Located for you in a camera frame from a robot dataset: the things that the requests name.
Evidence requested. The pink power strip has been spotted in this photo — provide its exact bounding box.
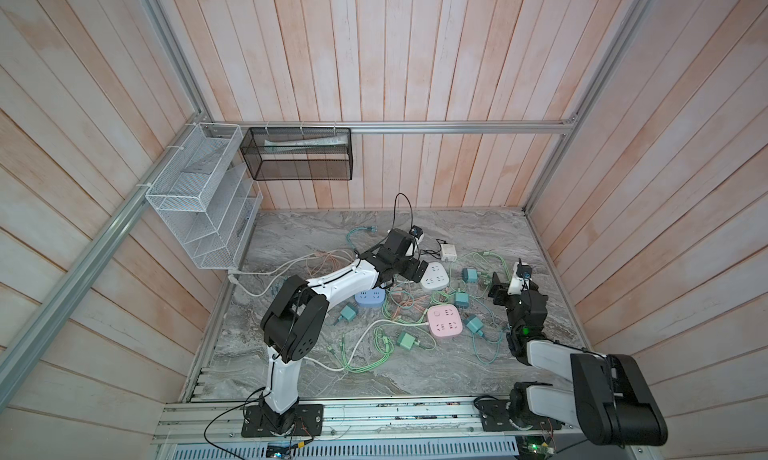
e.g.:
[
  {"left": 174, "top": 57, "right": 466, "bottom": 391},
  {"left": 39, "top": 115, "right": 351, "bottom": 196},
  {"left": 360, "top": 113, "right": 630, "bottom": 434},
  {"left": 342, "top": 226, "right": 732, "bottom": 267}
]
[{"left": 427, "top": 304, "right": 463, "bottom": 339}]

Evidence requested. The white power cord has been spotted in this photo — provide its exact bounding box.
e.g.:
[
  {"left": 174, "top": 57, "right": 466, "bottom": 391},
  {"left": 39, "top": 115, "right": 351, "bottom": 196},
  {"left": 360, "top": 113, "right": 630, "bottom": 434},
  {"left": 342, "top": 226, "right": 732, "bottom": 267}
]
[{"left": 226, "top": 249, "right": 430, "bottom": 374}]

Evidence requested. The blue power strip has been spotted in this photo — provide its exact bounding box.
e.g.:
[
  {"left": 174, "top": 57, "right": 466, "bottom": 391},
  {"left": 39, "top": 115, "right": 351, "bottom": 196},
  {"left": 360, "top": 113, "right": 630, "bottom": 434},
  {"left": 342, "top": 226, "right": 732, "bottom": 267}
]
[{"left": 354, "top": 287, "right": 387, "bottom": 308}]

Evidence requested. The teal charger plug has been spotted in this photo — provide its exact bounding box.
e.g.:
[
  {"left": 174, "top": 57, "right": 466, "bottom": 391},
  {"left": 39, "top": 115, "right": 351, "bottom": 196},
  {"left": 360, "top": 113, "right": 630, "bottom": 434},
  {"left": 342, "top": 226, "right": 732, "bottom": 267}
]
[
  {"left": 465, "top": 315, "right": 485, "bottom": 337},
  {"left": 454, "top": 291, "right": 470, "bottom": 308}
]

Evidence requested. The green multi-head cable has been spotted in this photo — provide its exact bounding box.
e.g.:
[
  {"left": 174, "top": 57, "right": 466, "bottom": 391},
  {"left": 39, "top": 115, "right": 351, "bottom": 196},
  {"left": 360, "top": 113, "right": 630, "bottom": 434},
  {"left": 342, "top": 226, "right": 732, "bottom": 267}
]
[{"left": 473, "top": 251, "right": 517, "bottom": 281}]

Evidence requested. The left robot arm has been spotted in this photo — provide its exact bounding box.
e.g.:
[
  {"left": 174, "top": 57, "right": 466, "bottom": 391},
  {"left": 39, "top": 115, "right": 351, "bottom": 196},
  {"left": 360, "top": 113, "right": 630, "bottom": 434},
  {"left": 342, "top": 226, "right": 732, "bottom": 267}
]
[{"left": 260, "top": 225, "right": 428, "bottom": 415}]

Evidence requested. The light green usb cable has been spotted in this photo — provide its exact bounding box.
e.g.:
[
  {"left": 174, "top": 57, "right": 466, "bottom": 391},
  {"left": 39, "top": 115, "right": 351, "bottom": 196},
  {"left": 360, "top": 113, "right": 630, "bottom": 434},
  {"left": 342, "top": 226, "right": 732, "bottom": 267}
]
[{"left": 326, "top": 285, "right": 451, "bottom": 374}]

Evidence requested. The white charger plug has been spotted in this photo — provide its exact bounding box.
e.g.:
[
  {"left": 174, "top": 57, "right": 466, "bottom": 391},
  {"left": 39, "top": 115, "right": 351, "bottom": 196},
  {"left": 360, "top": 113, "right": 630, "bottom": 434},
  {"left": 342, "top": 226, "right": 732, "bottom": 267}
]
[{"left": 440, "top": 243, "right": 458, "bottom": 262}]

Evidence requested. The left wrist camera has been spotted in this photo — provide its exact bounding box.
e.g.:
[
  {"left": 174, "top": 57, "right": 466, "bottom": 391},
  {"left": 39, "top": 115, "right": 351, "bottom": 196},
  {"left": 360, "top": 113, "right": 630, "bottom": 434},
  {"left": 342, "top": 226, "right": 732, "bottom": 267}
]
[{"left": 409, "top": 225, "right": 424, "bottom": 244}]

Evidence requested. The green charger plug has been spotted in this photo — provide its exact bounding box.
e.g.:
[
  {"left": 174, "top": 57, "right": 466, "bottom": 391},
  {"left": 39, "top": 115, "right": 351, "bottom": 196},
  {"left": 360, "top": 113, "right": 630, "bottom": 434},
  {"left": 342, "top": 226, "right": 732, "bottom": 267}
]
[{"left": 397, "top": 331, "right": 419, "bottom": 351}]

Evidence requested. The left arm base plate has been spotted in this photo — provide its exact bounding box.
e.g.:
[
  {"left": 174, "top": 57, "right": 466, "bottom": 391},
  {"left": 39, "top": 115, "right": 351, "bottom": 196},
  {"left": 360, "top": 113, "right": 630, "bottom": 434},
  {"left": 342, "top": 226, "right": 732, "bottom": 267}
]
[{"left": 241, "top": 402, "right": 324, "bottom": 438}]

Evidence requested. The teal plug from blue strip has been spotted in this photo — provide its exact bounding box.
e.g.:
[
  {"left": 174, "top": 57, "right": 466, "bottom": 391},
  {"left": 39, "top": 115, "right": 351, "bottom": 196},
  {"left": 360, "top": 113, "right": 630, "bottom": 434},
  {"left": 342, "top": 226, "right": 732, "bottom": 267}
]
[{"left": 334, "top": 304, "right": 358, "bottom": 324}]

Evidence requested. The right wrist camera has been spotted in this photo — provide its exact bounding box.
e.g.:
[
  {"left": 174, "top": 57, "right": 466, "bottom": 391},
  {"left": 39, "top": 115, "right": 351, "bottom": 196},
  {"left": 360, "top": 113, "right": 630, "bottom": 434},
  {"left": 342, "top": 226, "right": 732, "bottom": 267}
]
[{"left": 507, "top": 259, "right": 533, "bottom": 295}]

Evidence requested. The white wire mesh shelf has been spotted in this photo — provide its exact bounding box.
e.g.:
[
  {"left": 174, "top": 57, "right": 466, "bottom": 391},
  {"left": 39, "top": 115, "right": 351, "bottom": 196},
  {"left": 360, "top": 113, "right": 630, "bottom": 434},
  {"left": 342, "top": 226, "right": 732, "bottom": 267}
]
[{"left": 146, "top": 122, "right": 263, "bottom": 271}]

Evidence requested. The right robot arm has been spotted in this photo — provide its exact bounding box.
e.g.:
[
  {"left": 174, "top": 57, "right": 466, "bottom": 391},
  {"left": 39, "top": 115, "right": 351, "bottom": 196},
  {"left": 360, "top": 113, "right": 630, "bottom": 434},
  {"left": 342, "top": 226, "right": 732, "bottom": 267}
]
[{"left": 488, "top": 264, "right": 669, "bottom": 447}]

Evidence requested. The aluminium frame rail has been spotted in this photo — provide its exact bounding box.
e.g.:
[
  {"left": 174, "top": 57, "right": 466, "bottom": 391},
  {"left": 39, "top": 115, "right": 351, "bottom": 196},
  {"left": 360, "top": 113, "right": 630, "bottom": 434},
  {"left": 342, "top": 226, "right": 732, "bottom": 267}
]
[{"left": 230, "top": 120, "right": 575, "bottom": 134}]

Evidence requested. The black mesh basket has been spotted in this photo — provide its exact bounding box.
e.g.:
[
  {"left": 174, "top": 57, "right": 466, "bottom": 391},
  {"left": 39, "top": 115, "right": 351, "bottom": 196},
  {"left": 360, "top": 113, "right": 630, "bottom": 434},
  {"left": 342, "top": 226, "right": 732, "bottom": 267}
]
[{"left": 240, "top": 126, "right": 354, "bottom": 181}]

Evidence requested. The teal usb cable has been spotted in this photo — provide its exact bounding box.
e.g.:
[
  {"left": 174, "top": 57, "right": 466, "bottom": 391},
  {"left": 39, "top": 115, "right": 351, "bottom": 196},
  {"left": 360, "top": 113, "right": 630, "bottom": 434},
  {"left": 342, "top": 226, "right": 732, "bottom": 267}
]
[{"left": 346, "top": 225, "right": 379, "bottom": 254}]

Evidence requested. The white power strip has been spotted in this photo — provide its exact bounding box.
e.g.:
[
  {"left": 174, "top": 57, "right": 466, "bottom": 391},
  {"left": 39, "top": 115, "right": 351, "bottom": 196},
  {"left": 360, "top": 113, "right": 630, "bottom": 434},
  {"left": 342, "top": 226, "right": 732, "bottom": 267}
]
[{"left": 420, "top": 262, "right": 450, "bottom": 291}]

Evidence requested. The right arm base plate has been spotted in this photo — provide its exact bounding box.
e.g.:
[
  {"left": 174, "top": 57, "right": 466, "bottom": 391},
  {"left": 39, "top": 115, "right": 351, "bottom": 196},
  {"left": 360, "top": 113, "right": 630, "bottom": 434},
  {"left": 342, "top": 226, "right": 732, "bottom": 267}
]
[{"left": 473, "top": 395, "right": 563, "bottom": 432}]

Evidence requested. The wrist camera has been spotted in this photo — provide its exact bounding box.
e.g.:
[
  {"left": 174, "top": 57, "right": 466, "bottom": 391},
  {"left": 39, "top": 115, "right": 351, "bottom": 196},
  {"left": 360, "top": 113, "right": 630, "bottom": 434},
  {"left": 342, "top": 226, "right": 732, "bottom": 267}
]
[
  {"left": 409, "top": 225, "right": 424, "bottom": 244},
  {"left": 507, "top": 259, "right": 533, "bottom": 295}
]

